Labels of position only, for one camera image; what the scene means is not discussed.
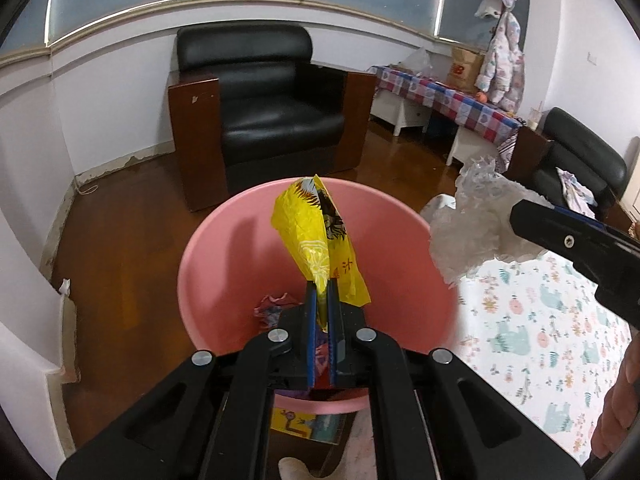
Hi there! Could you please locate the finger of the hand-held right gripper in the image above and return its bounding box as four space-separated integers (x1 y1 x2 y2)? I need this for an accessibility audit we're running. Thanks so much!
509 199 640 332
550 203 640 247

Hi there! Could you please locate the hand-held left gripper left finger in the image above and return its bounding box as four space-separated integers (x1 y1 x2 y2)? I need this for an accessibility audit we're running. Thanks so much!
56 281 318 480

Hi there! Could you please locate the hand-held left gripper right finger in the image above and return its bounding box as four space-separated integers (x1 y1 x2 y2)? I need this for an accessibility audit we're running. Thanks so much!
330 279 584 480

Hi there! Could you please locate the yellow printed wrapper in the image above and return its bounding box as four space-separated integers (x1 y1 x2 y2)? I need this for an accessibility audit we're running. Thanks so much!
271 174 372 333

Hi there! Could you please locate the pink plastic bin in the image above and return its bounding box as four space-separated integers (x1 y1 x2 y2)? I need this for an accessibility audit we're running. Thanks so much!
177 176 460 415

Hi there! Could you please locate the clear plastic bag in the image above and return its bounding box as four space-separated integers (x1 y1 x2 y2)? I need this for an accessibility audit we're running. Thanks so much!
420 156 556 288

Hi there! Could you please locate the person's right hand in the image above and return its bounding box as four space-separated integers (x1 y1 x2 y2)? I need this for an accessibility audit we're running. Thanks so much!
590 332 640 461

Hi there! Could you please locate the patterned cloth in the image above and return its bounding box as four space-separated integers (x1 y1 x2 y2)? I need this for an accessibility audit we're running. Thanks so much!
556 167 598 207

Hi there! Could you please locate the colourful crumpled wrapper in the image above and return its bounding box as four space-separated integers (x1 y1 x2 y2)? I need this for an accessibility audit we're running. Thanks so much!
254 291 303 331

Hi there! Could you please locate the black leather sofa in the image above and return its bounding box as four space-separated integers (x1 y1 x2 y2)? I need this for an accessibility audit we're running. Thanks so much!
510 106 628 221

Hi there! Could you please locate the yellow card on floor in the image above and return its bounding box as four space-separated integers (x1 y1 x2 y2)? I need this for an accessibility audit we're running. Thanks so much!
270 406 347 446

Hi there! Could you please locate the floral printed tablecloth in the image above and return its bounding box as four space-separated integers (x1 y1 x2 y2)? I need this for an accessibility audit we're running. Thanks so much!
345 192 637 480

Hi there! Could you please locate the floral padded jacket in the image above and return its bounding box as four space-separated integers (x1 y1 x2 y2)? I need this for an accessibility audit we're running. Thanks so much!
475 10 527 111

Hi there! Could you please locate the plaid table cover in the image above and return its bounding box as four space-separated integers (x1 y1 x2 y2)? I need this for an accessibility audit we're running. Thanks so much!
370 64 523 162

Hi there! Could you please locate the white low table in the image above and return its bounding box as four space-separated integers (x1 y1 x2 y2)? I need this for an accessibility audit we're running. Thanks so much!
370 91 488 167

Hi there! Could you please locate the translucent plastic bag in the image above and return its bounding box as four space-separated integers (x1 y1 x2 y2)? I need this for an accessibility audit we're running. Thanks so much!
400 47 433 78

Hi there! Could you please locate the black leather armchair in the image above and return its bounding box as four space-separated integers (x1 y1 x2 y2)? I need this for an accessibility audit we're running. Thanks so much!
167 22 378 212

